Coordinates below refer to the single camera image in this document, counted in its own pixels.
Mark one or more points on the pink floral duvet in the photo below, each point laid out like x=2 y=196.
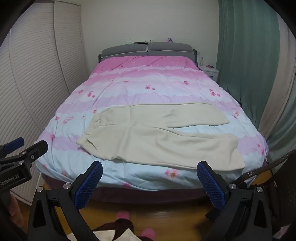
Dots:
x=148 y=85

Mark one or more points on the cream knitted sweater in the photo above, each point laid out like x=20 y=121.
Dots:
x=159 y=136

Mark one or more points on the white nightstand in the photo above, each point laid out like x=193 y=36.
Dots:
x=210 y=72

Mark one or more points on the white louvered wardrobe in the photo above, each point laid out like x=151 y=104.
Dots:
x=34 y=76

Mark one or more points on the person's left hand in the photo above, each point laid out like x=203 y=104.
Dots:
x=15 y=213

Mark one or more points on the person's dark clothing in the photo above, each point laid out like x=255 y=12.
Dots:
x=122 y=230

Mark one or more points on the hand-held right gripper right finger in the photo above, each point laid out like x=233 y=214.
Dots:
x=211 y=185

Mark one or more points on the small purple toy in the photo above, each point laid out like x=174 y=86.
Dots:
x=170 y=39

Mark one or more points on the dark bed frame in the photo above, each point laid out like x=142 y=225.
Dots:
x=148 y=195

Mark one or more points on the dark flat item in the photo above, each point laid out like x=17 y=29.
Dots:
x=141 y=42

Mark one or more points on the pink slipper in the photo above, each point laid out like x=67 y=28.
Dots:
x=123 y=215
x=148 y=232

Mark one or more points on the green curtain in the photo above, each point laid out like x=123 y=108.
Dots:
x=247 y=60

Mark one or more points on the beige curtain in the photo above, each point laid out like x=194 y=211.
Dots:
x=281 y=76

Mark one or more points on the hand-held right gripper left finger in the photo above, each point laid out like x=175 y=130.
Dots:
x=89 y=185

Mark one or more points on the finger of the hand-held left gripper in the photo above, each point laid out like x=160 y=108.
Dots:
x=14 y=142
x=37 y=149

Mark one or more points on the grey padded headboard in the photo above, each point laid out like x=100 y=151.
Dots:
x=148 y=49

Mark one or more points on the clear plastic bottle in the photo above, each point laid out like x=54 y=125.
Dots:
x=202 y=61

